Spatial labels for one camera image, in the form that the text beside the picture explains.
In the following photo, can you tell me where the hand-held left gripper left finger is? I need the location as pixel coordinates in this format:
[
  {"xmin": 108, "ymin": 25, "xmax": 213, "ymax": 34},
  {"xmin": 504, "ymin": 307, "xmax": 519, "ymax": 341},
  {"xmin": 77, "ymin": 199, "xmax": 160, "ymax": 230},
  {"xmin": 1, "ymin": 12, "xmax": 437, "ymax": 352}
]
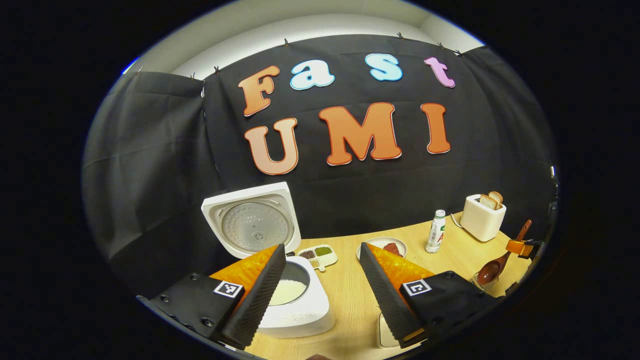
[{"xmin": 136, "ymin": 243, "xmax": 287, "ymax": 351}]

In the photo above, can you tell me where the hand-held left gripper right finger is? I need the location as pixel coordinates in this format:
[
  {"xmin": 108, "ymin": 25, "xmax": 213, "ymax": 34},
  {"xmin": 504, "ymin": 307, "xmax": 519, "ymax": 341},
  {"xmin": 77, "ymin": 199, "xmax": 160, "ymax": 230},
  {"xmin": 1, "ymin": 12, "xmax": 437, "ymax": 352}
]
[{"xmin": 359, "ymin": 242, "xmax": 501, "ymax": 349}]

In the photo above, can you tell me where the white rice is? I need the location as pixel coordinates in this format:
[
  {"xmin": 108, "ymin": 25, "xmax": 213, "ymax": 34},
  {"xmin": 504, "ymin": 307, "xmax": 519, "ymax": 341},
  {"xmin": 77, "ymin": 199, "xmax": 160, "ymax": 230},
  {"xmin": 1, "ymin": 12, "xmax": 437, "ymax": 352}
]
[{"xmin": 268, "ymin": 279, "xmax": 307, "ymax": 306}]

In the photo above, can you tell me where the brown wooden spoon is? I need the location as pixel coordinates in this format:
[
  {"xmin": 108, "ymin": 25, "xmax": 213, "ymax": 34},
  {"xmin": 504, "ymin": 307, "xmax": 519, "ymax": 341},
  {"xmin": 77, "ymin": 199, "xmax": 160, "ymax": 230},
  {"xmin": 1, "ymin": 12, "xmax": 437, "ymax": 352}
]
[{"xmin": 476, "ymin": 219, "xmax": 533, "ymax": 287}]

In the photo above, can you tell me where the white rice cooker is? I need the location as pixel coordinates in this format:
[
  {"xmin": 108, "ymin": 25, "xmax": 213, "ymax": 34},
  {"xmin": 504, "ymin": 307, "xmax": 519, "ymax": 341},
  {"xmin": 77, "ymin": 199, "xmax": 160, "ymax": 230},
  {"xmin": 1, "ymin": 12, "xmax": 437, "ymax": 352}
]
[{"xmin": 201, "ymin": 181, "xmax": 337, "ymax": 339}]

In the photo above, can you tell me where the clear rice container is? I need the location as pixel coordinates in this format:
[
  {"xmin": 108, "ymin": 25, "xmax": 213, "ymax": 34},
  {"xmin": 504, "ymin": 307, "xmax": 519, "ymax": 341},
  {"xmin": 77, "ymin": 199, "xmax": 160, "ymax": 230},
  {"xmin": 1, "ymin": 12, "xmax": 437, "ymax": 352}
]
[{"xmin": 377, "ymin": 311, "xmax": 401, "ymax": 349}]

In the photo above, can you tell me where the cream toaster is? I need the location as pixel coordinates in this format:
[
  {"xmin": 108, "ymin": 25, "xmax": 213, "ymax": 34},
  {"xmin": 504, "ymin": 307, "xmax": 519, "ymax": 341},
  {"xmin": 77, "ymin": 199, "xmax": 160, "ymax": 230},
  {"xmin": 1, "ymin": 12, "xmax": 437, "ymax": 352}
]
[{"xmin": 460, "ymin": 194, "xmax": 507, "ymax": 243}]

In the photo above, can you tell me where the round white plate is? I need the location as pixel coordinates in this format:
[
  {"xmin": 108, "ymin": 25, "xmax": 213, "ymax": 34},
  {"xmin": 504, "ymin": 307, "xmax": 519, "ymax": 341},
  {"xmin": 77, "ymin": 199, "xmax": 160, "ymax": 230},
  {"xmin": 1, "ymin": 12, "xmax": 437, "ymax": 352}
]
[{"xmin": 356, "ymin": 236, "xmax": 408, "ymax": 261}]

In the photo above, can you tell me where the divided white grain dish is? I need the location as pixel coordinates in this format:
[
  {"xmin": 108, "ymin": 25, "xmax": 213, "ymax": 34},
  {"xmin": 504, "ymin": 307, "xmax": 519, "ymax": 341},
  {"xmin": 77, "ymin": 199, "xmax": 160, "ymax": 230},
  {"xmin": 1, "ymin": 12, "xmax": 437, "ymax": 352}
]
[{"xmin": 297, "ymin": 244, "xmax": 339, "ymax": 273}]

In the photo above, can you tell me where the white drink bottle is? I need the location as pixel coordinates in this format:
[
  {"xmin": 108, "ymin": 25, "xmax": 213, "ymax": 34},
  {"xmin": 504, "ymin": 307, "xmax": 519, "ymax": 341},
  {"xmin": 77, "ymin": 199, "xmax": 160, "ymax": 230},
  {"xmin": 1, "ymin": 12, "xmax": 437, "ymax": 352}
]
[{"xmin": 425, "ymin": 209, "xmax": 447, "ymax": 254}]

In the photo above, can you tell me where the black backdrop cloth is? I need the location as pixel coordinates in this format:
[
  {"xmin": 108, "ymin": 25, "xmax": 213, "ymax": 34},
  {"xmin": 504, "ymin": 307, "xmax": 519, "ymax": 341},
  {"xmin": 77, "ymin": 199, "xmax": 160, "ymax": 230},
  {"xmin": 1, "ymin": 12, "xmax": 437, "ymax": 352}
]
[{"xmin": 81, "ymin": 34, "xmax": 560, "ymax": 286}]

